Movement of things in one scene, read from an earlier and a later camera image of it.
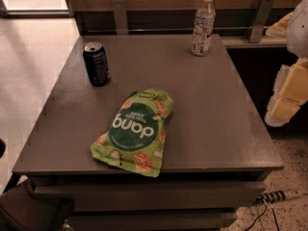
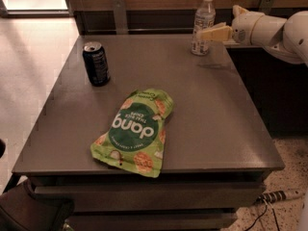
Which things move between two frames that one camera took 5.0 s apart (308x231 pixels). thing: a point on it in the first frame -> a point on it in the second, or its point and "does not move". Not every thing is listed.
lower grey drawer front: (152, 221) does not move
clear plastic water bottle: (203, 26) does not move
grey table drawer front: (157, 196) does not move
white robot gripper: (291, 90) -> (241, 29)
